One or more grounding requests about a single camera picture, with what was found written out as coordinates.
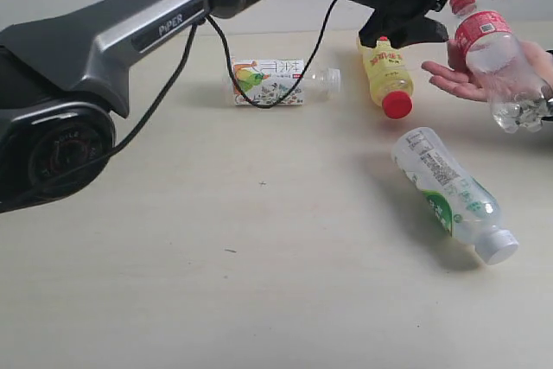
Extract white illustrated label bottle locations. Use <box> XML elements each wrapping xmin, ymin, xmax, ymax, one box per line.
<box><xmin>223</xmin><ymin>59</ymin><xmax>342</xmax><ymax>106</ymax></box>

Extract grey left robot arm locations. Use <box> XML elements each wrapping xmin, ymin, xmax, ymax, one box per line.
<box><xmin>1</xmin><ymin>0</ymin><xmax>448</xmax><ymax>213</ymax></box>

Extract yellow bottle red cap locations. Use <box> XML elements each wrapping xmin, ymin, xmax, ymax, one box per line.
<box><xmin>357</xmin><ymin>36</ymin><xmax>414</xmax><ymax>119</ymax></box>

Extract clear bottle red label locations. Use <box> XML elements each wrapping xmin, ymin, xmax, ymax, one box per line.
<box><xmin>449</xmin><ymin>0</ymin><xmax>552</xmax><ymax>133</ymax></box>

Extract green white label bottle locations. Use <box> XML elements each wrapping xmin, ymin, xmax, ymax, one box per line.
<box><xmin>391</xmin><ymin>127</ymin><xmax>519</xmax><ymax>265</ymax></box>

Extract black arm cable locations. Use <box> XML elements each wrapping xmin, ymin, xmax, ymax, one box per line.
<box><xmin>0</xmin><ymin>0</ymin><xmax>340</xmax><ymax>206</ymax></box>

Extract person's open hand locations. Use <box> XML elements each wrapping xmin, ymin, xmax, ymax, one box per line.
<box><xmin>421</xmin><ymin>38</ymin><xmax>553</xmax><ymax>105</ymax></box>

